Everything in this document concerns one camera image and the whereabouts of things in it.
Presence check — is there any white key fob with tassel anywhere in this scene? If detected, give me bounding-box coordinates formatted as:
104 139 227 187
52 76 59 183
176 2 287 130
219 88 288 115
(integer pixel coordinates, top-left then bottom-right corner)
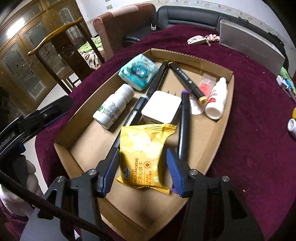
187 34 220 47

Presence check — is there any wooden chair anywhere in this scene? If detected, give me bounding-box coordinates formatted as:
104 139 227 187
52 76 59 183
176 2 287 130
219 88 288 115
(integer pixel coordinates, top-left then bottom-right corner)
28 17 105 94

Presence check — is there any yellow cracker packet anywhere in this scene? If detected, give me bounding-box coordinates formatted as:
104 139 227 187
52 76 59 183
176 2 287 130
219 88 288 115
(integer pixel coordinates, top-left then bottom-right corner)
115 124 177 194

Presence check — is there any small red bead bag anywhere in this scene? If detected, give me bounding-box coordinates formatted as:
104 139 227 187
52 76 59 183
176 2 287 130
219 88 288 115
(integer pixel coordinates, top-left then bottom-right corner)
198 73 216 98

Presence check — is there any black marker pale cap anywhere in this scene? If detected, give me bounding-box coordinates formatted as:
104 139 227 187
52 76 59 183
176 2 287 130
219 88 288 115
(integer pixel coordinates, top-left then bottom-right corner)
102 95 148 167

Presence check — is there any maroon tablecloth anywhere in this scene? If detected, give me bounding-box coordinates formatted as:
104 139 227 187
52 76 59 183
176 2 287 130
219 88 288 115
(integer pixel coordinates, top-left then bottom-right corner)
35 24 296 241

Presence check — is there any wooden glass-door cabinet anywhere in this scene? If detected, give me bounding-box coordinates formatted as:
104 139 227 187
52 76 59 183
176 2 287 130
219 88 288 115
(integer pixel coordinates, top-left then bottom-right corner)
0 0 93 112

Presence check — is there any floral bedding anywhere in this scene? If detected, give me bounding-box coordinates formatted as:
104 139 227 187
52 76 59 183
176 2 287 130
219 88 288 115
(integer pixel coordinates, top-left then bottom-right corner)
79 37 102 69

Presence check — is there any brown armchair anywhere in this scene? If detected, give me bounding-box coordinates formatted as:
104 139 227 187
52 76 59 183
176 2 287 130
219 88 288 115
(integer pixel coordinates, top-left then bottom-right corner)
92 3 156 62

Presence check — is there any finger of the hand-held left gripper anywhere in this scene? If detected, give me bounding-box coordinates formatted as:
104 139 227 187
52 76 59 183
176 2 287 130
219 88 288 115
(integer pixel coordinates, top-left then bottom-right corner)
23 95 73 133

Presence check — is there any small white jar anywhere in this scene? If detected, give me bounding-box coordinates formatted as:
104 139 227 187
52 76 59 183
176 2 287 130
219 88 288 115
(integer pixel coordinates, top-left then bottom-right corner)
287 118 296 138

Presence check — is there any cardboard tray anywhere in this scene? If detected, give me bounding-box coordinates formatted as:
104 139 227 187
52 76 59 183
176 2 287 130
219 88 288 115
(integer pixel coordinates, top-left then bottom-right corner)
54 48 234 241

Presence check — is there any black marker yellow cap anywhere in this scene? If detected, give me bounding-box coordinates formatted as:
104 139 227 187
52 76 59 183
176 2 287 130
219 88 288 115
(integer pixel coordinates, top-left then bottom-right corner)
168 62 208 106

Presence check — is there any white bottle red label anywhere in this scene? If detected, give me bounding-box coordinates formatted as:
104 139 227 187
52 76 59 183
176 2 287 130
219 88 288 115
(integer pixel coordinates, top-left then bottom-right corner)
205 77 228 120

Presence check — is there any black braided cable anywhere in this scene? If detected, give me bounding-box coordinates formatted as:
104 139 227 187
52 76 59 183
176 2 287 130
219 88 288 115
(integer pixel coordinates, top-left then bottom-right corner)
0 170 114 241

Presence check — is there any person's left forearm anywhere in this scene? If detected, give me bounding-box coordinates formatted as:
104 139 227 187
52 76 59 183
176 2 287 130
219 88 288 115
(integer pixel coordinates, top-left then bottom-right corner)
0 202 30 241

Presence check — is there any black marker purple cap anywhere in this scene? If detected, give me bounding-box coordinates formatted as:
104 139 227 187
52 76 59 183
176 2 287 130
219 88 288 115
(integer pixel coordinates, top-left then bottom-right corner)
171 91 190 194

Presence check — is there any tissue pack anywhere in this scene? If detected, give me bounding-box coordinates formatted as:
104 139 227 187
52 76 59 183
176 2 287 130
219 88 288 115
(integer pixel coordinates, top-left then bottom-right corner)
118 54 159 91

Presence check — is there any person's left hand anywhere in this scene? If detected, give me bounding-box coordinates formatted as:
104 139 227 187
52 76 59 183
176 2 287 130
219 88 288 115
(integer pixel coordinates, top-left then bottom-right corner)
0 159 44 219

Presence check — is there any grey flat case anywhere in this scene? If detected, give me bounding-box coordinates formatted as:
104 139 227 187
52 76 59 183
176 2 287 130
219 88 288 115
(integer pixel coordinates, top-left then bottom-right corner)
218 20 286 76

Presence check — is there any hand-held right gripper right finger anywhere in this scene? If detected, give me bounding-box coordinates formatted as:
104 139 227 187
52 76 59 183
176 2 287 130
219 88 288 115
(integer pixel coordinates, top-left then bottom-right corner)
165 148 265 241

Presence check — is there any black sofa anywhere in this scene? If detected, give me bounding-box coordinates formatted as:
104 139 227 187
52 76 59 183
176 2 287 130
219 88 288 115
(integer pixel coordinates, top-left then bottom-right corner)
122 6 289 70

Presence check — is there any white cube charger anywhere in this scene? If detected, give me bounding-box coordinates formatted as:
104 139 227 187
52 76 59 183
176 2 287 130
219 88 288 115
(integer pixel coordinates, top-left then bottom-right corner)
141 90 182 127

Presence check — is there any white round disc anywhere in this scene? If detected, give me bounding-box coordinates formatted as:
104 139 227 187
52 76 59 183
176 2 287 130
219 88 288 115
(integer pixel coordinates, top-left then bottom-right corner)
189 98 205 115

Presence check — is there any white bottle green label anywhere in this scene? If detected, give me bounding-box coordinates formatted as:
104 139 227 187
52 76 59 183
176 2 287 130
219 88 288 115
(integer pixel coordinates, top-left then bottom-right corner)
92 84 135 129

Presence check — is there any green cloth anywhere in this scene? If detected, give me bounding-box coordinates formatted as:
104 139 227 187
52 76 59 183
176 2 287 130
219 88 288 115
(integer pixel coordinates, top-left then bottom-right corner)
279 67 296 93

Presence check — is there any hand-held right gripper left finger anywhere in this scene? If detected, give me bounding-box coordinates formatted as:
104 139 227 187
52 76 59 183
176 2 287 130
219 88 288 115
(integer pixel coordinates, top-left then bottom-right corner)
37 149 121 241

